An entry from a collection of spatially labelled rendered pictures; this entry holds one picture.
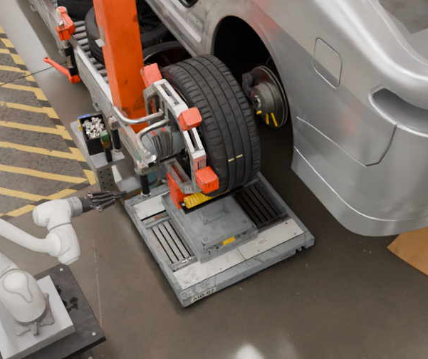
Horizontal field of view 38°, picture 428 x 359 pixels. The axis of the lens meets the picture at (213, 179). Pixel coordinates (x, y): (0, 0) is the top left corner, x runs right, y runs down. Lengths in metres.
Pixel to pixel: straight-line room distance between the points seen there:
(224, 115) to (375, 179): 0.72
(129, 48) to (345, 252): 1.64
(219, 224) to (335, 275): 0.69
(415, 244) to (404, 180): 1.37
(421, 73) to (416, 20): 1.39
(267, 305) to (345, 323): 0.41
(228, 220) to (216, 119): 0.88
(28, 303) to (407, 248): 2.07
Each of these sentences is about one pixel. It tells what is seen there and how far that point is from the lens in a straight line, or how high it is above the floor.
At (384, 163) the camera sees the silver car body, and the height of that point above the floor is 1.24.
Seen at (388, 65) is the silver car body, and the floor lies 1.62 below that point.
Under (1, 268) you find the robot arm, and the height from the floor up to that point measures 0.59.
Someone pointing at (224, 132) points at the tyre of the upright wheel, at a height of 1.04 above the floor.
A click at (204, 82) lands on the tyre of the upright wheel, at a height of 1.17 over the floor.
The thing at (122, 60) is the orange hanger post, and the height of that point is 1.03.
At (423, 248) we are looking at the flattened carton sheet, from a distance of 3.72.
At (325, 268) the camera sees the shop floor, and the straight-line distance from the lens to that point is 3.54.
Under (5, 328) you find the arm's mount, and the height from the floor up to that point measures 0.35.
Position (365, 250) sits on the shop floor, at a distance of 3.65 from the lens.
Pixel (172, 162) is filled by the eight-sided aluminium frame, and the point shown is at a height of 0.61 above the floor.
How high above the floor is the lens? 2.88
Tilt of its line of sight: 47 degrees down
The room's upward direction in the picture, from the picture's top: 3 degrees counter-clockwise
